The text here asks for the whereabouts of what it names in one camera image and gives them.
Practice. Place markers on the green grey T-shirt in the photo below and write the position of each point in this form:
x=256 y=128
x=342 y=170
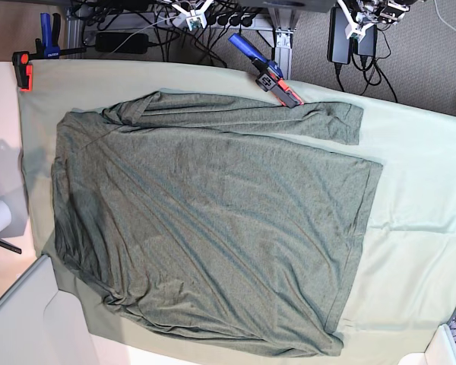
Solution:
x=193 y=216

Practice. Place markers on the blue orange clamp on table edge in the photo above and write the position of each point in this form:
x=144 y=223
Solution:
x=270 y=78

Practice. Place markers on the black power adapter right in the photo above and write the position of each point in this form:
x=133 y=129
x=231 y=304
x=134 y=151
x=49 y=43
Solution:
x=338 y=44

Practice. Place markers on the black power adapter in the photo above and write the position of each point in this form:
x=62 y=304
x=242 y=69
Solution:
x=367 y=46
x=338 y=44

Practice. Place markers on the black power brick left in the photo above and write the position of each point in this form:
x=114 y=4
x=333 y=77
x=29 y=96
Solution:
x=112 y=42

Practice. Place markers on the blue orange bar clamp left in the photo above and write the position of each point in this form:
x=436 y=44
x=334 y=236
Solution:
x=47 y=47

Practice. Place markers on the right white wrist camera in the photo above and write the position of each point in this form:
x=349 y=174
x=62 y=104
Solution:
x=194 y=12

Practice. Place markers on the aluminium frame leg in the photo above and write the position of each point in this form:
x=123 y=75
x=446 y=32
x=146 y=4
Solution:
x=284 y=22

